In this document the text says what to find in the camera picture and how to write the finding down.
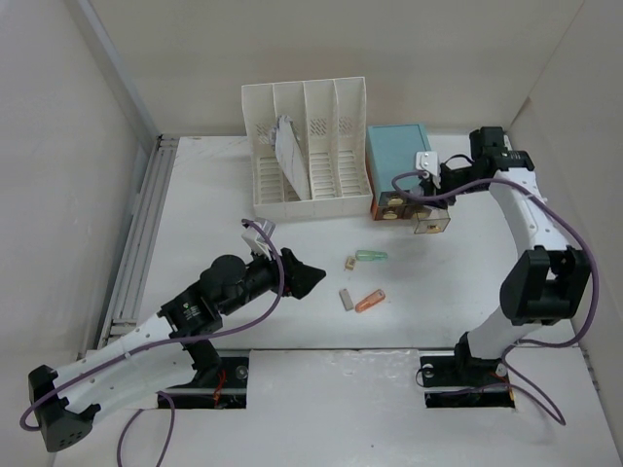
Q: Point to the green capsule case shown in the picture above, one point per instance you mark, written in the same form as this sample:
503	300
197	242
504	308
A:
370	256

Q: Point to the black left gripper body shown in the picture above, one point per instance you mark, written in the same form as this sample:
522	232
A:
262	275

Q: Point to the orange usb stick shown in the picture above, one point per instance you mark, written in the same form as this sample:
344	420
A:
371	300

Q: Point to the teal mini drawer cabinet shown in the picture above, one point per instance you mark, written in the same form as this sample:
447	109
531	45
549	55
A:
390	151

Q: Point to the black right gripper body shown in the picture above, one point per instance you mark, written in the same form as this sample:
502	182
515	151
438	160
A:
452	180

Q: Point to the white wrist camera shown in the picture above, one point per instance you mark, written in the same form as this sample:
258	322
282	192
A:
427	165
255	234

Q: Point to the white four-slot file organizer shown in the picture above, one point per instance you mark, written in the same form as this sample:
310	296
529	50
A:
329	118

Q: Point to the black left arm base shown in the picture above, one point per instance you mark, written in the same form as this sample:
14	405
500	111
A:
226	388

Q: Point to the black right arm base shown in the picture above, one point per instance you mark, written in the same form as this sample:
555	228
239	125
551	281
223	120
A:
454	379

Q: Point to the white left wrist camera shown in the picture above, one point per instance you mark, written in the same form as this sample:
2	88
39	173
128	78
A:
255	234

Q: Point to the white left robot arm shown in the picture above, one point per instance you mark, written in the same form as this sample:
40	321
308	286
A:
170	348

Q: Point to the aluminium rail frame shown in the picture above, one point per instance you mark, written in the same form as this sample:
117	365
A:
122	308

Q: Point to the white paper booklet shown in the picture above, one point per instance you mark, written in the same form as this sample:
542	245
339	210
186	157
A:
289	156

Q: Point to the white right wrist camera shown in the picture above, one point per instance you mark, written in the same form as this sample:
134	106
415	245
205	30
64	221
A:
427	165

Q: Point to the grey eraser block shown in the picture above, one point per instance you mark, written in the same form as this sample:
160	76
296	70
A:
346	299

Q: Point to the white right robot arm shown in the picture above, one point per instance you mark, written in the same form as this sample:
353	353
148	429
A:
546	284

